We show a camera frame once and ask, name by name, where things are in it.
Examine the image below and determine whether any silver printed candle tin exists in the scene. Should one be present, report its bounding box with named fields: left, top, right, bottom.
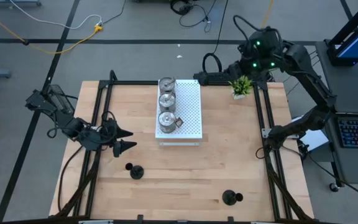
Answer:
left=158, top=77, right=177, bottom=95
left=158, top=92, right=177, bottom=113
left=157, top=111, right=185, bottom=134

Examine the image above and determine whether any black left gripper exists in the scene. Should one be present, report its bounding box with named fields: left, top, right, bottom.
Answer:
left=101, top=118, right=138, bottom=158

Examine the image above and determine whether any long black floor cable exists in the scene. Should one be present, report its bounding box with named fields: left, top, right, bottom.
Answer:
left=201, top=0, right=230, bottom=75

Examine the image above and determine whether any white floor cable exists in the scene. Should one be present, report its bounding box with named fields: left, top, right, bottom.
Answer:
left=9, top=0, right=104, bottom=30

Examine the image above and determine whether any white perforated metal shelf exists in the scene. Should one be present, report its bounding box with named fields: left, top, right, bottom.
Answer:
left=155, top=79, right=203, bottom=146

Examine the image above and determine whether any thin black floor cable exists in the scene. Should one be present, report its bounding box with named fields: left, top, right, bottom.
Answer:
left=306, top=152, right=358, bottom=203

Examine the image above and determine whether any dark grey computer cart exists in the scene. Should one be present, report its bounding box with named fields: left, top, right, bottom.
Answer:
left=314, top=39, right=358, bottom=192

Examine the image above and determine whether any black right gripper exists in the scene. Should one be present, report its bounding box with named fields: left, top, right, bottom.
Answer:
left=193, top=60, right=245, bottom=86

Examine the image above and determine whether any backlit computer keyboard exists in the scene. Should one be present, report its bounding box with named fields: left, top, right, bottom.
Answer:
left=337, top=118, right=358, bottom=149

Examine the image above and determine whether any yellow floor extension cable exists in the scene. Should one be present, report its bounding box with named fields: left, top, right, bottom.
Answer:
left=0, top=4, right=104, bottom=56

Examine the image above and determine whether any computer monitor blue screen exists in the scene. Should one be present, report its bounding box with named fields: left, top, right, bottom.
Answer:
left=326, top=0, right=358, bottom=67

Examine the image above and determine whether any yellow hanging power cord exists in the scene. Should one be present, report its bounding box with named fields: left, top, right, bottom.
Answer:
left=260, top=0, right=275, bottom=29

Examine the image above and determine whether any black coiled floor cable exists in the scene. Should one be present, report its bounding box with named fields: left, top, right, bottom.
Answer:
left=169, top=0, right=213, bottom=34

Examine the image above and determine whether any white paper sheet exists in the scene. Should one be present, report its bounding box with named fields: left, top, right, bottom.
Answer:
left=290, top=116, right=329, bottom=152

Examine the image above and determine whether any potted green artificial plant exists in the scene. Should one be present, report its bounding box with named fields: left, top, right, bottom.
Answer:
left=227, top=75, right=254, bottom=100

